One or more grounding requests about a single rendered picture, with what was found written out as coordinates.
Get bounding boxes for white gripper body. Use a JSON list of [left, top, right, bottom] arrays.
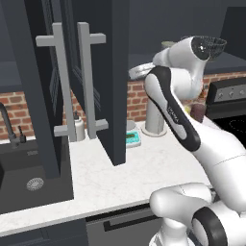
[[152, 47, 176, 68]]

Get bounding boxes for dark cabinet door, narrow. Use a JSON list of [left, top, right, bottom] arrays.
[[60, 0, 131, 167]]

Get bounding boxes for dark cabinet door, wide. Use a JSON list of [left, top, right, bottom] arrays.
[[0, 0, 72, 180]]

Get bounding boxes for beige glass cup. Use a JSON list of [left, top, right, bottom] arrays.
[[160, 39, 177, 50]]

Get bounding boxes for brown jar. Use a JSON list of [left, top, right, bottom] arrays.
[[191, 102, 207, 125]]

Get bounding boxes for dark range hood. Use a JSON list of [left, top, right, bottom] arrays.
[[220, 5, 246, 62]]

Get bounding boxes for black stove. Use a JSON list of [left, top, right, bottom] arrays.
[[204, 76, 246, 139]]

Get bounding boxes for teal kitchen scale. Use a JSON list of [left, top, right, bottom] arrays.
[[125, 129, 143, 149]]

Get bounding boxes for white soap dispenser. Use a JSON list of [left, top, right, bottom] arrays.
[[72, 110, 87, 142]]

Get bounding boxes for black tap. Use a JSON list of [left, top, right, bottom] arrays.
[[0, 102, 27, 150]]

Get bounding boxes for grey dishwasher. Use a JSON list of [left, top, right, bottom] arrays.
[[85, 203, 168, 246]]

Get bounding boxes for black sink basin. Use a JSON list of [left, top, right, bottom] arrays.
[[0, 136, 75, 216]]

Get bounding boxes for dark base cupboard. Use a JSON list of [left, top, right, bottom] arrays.
[[0, 218, 89, 246]]

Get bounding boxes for dark open wall cabinet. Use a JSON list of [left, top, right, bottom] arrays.
[[127, 0, 246, 80]]

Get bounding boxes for grey cabinet door handle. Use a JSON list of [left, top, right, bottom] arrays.
[[76, 21, 111, 140], [35, 21, 78, 143]]

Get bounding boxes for dark closed wall cabinet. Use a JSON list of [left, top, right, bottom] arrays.
[[0, 0, 31, 94]]

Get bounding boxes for black dishwasher handle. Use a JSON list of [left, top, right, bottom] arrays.
[[103, 213, 162, 233]]

